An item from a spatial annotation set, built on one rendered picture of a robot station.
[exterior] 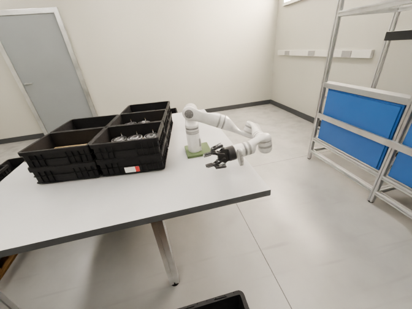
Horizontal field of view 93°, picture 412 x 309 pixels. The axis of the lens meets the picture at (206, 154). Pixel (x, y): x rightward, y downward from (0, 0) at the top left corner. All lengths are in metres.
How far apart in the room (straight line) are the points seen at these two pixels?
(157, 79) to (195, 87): 0.79
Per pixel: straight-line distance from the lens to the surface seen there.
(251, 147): 0.99
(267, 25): 4.94
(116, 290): 1.69
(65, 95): 4.73
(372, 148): 2.19
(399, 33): 2.09
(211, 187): 1.06
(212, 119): 1.26
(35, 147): 1.62
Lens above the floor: 1.37
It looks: 29 degrees down
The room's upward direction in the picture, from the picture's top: 5 degrees counter-clockwise
